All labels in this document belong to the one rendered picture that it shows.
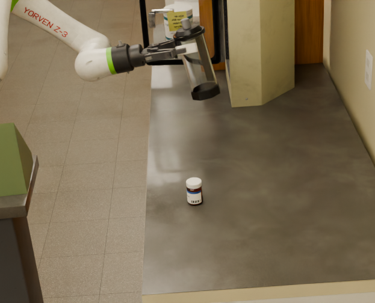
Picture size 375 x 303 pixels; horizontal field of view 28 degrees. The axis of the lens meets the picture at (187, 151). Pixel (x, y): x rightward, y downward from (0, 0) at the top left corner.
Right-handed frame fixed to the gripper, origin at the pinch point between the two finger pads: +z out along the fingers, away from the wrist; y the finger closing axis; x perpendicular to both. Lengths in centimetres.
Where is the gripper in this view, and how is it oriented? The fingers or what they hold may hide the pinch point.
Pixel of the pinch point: (190, 44)
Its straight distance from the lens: 251.8
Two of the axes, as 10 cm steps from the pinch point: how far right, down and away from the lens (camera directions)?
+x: 2.3, 9.0, 3.7
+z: 9.7, -1.8, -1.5
